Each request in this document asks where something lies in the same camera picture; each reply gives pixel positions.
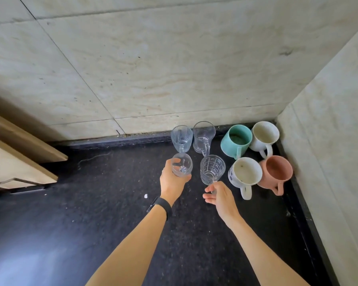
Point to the person's right hand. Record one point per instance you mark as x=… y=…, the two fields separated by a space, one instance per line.
x=225 y=201

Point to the person's left hand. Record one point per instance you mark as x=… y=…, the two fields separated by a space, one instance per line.
x=169 y=185

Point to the person's right thumb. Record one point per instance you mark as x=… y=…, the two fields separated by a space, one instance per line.
x=210 y=188

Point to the person's left thumb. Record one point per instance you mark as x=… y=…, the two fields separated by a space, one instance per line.
x=185 y=178

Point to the small clear glass cup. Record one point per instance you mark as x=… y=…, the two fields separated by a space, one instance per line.
x=182 y=163

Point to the clear grid-patterned glass mug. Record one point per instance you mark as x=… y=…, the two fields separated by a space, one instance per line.
x=212 y=169

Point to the person's left forearm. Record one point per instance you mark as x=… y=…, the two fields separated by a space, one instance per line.
x=131 y=250

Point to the person's right forearm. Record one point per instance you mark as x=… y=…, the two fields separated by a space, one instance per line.
x=262 y=256

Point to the black wristband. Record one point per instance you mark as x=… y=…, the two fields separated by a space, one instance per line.
x=161 y=204

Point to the white mug with blue print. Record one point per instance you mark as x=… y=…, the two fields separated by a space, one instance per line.
x=244 y=175

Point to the clear ribbed glass mug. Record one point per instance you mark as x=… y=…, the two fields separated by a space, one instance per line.
x=182 y=137

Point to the plain clear glass mug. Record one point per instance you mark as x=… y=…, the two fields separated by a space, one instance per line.
x=203 y=136

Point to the teal ceramic mug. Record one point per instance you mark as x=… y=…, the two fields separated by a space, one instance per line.
x=231 y=144

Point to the pink ceramic mug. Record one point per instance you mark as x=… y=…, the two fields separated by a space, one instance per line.
x=276 y=172

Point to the plain white ceramic mug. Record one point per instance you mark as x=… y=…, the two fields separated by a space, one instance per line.
x=265 y=134

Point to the light wooden cabinet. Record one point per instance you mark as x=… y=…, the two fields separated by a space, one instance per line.
x=15 y=157

